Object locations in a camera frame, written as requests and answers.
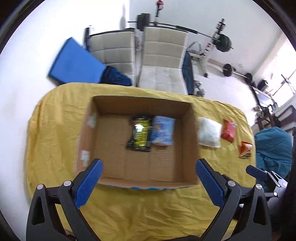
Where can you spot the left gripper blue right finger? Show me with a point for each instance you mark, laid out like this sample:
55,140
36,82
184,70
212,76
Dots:
213,182

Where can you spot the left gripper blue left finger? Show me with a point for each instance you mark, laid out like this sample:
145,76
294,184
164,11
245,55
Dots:
85,182

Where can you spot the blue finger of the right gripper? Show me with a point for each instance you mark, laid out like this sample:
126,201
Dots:
258,174

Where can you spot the orange snack packet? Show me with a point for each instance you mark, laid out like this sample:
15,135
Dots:
245,150

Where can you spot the white soft pouch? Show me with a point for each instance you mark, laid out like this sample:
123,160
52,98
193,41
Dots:
209,132

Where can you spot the red snack packet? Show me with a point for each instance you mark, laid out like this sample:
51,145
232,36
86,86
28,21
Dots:
229,130

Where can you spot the black shoe wipe pack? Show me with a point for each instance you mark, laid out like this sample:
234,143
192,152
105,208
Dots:
141,133

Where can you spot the light blue tissue pack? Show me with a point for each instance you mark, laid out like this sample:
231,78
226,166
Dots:
163,131

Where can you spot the dark wooden chair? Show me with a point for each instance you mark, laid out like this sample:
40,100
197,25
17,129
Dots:
281,118

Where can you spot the yellow tablecloth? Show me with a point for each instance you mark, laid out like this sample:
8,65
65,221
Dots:
127,214

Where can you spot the open cardboard box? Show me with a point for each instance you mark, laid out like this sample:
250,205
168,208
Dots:
107,128

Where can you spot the small black speaker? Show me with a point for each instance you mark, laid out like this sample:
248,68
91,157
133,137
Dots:
262,85

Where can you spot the chrome dumbbell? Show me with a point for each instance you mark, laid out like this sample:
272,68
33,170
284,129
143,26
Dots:
198,90

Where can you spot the short barbell on floor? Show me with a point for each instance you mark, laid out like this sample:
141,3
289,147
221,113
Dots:
228,71

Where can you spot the dark blue knitted cloth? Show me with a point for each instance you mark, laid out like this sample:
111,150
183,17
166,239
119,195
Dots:
114,77

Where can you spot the black blue weight bench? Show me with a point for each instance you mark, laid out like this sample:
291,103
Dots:
188,75

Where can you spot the blue foam mat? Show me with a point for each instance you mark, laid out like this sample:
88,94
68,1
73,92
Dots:
75,64

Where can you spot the long barbell with plates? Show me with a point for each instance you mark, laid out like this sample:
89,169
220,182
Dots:
221,41

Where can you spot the left beige padded chair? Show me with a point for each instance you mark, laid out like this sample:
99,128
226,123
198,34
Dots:
116,49

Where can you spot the beige padded chair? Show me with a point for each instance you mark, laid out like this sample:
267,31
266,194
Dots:
163,52
116,49

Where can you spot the right beige padded chair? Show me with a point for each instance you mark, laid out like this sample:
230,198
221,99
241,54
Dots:
163,52

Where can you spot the white barbell rack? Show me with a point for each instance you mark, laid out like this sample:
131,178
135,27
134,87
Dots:
203,56

